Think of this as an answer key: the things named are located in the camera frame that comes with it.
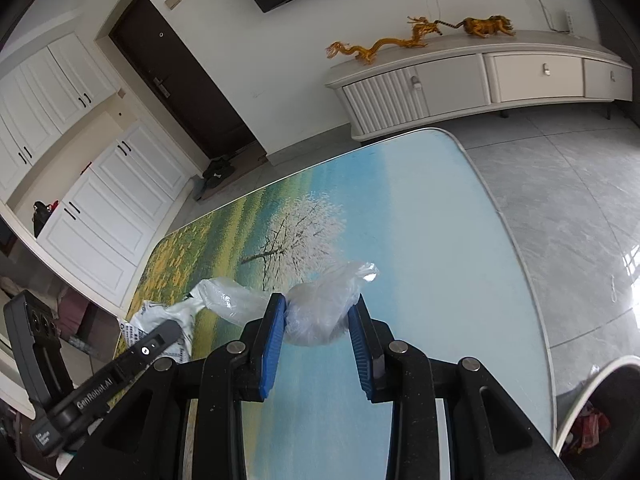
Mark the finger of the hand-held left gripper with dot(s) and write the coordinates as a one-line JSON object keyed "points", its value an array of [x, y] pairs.
{"points": [[150, 347]]}

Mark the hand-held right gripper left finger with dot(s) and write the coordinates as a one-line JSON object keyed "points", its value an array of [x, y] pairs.
{"points": [[272, 345]]}

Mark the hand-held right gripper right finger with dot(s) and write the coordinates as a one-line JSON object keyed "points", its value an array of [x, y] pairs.
{"points": [[361, 355]]}

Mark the white printed plastic bag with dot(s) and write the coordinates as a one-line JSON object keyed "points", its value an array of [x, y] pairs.
{"points": [[150, 317]]}

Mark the translucent white plastic bag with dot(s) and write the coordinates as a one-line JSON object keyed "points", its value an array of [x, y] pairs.
{"points": [[325, 305]]}

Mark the white round trash bin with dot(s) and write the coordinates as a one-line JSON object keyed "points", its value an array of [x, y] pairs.
{"points": [[585, 385]]}

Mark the black handbag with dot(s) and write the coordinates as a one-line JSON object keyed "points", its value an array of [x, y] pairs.
{"points": [[42, 215]]}

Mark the white base cabinet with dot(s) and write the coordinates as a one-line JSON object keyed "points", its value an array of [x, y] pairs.
{"points": [[115, 210]]}

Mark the black shoes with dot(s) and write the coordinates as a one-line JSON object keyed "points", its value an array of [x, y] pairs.
{"points": [[217, 169]]}

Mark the red wrapper in bin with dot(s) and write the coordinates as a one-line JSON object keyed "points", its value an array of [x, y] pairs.
{"points": [[590, 422]]}

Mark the dark brown door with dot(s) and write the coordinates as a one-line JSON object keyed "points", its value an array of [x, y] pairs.
{"points": [[180, 80]]}

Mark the white television cabinet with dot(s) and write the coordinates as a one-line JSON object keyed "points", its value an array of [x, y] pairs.
{"points": [[450, 87]]}

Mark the golden dragon figurine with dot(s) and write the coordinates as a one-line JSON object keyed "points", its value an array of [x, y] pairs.
{"points": [[385, 46]]}

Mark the golden tiger figurine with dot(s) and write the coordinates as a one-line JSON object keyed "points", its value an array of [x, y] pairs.
{"points": [[487, 27]]}

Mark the white power strip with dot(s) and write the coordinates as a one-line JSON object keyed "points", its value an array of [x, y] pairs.
{"points": [[569, 20]]}

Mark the white wall cabinet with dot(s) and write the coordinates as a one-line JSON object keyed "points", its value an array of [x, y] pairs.
{"points": [[45, 105]]}

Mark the beige wall switch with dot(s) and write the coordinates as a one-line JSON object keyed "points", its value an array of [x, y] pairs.
{"points": [[172, 0]]}

